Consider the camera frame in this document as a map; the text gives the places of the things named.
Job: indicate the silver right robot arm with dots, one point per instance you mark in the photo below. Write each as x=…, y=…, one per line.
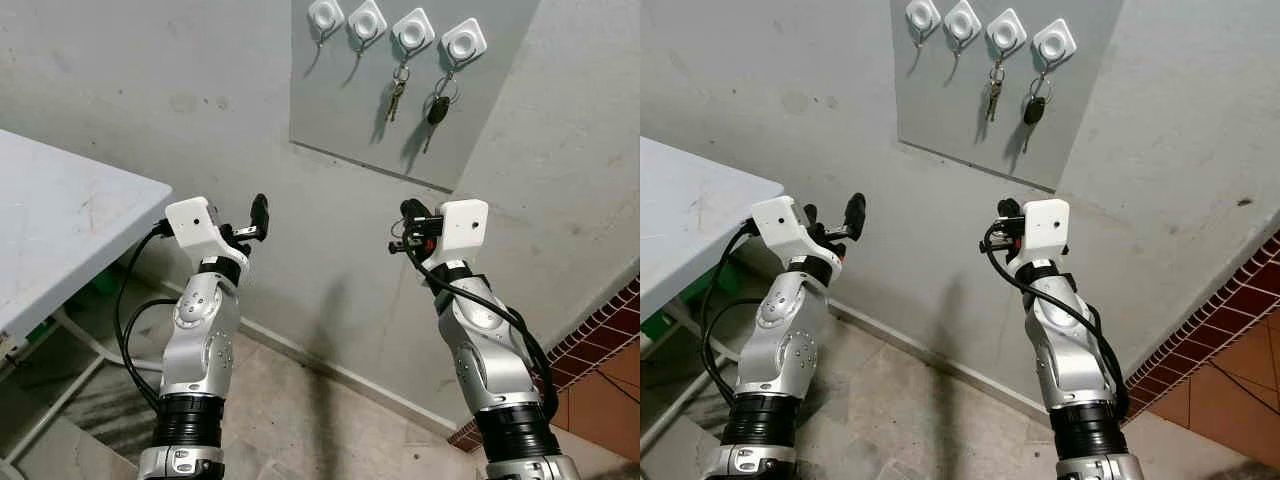
x=1065, y=340
x=490, y=350

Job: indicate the white folding table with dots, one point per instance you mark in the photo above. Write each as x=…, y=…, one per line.
x=690, y=215
x=60, y=220

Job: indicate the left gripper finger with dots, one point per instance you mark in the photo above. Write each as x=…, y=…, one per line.
x=215, y=214
x=856, y=214
x=810, y=219
x=260, y=214

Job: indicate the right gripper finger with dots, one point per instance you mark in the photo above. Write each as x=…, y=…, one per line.
x=398, y=240
x=414, y=208
x=1008, y=207

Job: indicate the white diamond wall hook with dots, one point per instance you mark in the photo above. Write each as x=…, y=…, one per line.
x=413, y=31
x=922, y=15
x=463, y=42
x=326, y=14
x=367, y=22
x=1054, y=42
x=1006, y=32
x=962, y=21

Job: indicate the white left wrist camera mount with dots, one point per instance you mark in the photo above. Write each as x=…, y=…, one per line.
x=195, y=228
x=782, y=225

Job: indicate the grey wall board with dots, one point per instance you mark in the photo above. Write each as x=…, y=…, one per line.
x=340, y=110
x=940, y=110

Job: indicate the black car key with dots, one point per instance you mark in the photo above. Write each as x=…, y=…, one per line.
x=438, y=110
x=1033, y=110

